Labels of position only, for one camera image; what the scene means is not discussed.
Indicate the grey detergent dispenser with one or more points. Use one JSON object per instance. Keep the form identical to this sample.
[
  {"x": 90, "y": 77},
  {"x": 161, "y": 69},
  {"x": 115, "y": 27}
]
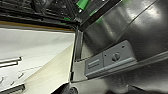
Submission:
[{"x": 110, "y": 60}]

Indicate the narrow white drawer unit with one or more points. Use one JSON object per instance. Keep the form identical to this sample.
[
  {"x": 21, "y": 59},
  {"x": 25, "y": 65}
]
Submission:
[{"x": 20, "y": 50}]

